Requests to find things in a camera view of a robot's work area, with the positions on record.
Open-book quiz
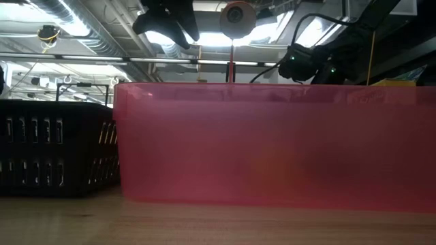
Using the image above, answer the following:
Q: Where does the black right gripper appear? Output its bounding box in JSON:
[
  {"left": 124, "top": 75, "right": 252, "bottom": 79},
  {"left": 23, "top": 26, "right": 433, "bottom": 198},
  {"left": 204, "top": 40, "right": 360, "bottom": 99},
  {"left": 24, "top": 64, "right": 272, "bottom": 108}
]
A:
[{"left": 277, "top": 42, "right": 341, "bottom": 86}]

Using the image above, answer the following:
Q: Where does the black hanging device yellow cable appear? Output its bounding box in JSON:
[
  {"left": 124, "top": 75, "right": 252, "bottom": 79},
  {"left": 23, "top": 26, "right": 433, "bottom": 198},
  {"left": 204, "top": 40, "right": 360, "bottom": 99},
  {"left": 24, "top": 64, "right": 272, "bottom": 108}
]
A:
[{"left": 36, "top": 24, "right": 61, "bottom": 44}]

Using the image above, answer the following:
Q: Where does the pink plastic bin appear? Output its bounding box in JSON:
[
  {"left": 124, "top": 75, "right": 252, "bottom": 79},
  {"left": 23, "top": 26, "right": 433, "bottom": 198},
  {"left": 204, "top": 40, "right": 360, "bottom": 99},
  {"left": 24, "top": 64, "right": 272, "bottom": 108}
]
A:
[{"left": 112, "top": 82, "right": 436, "bottom": 214}]

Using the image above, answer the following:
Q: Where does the crayon box yellow green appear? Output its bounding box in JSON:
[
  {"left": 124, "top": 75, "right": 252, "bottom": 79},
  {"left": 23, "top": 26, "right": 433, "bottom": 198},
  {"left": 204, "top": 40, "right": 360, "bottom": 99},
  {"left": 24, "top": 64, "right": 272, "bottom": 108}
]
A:
[{"left": 369, "top": 65, "right": 427, "bottom": 87}]

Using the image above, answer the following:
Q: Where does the long light bar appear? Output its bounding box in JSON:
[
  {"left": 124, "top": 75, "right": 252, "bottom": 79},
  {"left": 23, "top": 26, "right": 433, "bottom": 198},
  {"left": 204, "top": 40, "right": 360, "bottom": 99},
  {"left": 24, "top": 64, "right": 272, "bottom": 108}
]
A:
[{"left": 0, "top": 52, "right": 284, "bottom": 68}]

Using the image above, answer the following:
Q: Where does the overhead camera on red pole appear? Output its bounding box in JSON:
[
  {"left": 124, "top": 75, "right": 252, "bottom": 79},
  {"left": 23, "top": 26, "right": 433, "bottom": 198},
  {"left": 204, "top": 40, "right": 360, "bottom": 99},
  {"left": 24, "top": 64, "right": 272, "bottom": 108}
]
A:
[{"left": 219, "top": 1, "right": 258, "bottom": 84}]

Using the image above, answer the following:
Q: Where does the black perforated plastic basket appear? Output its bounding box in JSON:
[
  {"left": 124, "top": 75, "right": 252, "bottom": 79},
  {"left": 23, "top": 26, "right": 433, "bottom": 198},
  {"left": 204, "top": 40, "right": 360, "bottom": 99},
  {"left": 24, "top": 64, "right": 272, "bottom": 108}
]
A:
[{"left": 0, "top": 98, "right": 121, "bottom": 199}]

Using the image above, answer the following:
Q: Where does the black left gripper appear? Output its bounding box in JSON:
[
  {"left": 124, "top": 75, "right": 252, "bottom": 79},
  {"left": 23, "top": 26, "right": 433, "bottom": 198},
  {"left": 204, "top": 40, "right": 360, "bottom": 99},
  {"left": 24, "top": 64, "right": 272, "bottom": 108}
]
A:
[{"left": 131, "top": 0, "right": 201, "bottom": 51}]

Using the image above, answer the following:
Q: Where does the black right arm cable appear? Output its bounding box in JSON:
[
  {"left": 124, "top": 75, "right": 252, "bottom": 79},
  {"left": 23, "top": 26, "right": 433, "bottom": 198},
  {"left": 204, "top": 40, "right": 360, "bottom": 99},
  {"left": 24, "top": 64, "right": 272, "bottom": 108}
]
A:
[{"left": 249, "top": 12, "right": 354, "bottom": 84}]

